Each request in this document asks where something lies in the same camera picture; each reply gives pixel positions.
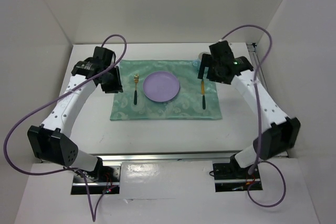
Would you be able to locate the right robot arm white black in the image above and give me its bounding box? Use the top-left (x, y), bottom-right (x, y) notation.
top-left (198, 54), bottom-right (301, 178)

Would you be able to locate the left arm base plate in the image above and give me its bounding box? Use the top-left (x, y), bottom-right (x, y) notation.
top-left (70, 163), bottom-right (121, 195)

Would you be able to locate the purple plastic plate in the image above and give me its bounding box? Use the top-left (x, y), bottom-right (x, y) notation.
top-left (143, 71), bottom-right (180, 103)

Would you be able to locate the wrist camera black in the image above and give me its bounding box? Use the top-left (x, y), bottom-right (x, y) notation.
top-left (209, 40), bottom-right (234, 62)
top-left (93, 47), bottom-right (116, 67)

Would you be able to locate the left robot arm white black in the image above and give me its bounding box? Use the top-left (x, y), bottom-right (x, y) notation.
top-left (27, 57), bottom-right (122, 182)

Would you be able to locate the aluminium rail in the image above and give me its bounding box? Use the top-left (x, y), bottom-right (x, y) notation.
top-left (246, 43), bottom-right (268, 90)
top-left (41, 148), bottom-right (289, 163)

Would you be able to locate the light blue mug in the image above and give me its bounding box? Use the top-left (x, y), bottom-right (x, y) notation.
top-left (192, 52), bottom-right (209, 73)

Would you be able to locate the front aluminium rail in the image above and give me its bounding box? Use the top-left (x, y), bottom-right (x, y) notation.
top-left (41, 148), bottom-right (289, 163)

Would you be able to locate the gold knife black handle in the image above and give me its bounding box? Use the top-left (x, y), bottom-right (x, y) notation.
top-left (201, 79), bottom-right (206, 110)

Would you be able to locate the gold fork black handle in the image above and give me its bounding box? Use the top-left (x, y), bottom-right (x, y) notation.
top-left (133, 74), bottom-right (139, 105)

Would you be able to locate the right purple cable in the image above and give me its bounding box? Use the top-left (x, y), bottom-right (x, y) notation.
top-left (220, 24), bottom-right (286, 207)

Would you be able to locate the right side aluminium rail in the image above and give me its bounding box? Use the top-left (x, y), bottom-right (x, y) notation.
top-left (246, 43), bottom-right (268, 90)

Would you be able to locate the green patterned cloth placemat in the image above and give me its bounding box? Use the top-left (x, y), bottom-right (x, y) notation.
top-left (110, 60), bottom-right (222, 121)

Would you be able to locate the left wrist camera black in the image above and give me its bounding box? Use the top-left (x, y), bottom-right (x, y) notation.
top-left (93, 47), bottom-right (116, 67)

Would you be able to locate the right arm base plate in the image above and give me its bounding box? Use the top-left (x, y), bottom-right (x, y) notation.
top-left (209, 163), bottom-right (263, 193)

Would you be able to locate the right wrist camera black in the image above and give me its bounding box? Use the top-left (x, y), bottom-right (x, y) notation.
top-left (209, 40), bottom-right (234, 62)

